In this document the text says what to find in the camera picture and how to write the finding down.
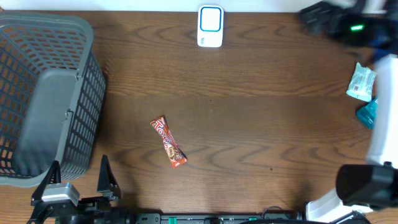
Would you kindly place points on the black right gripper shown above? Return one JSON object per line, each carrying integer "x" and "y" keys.
{"x": 334, "y": 12}

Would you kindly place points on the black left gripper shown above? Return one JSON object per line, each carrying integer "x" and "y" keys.
{"x": 108, "y": 182}

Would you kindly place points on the light green wet wipes pack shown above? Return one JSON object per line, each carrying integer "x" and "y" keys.
{"x": 361, "y": 84}

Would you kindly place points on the red chocolate bar wrapper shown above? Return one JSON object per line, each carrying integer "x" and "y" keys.
{"x": 174, "y": 153}

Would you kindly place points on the blue mouthwash bottle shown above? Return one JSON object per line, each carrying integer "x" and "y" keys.
{"x": 367, "y": 114}

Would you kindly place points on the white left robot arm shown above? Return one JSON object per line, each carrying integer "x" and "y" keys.
{"x": 120, "y": 215}

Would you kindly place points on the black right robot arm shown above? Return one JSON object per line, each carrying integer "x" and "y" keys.
{"x": 362, "y": 188}

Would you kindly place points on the white barcode scanner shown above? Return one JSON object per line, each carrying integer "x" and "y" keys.
{"x": 210, "y": 26}

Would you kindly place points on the grey plastic shopping basket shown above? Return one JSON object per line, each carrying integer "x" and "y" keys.
{"x": 52, "y": 94}

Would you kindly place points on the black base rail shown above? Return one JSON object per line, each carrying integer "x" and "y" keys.
{"x": 271, "y": 215}

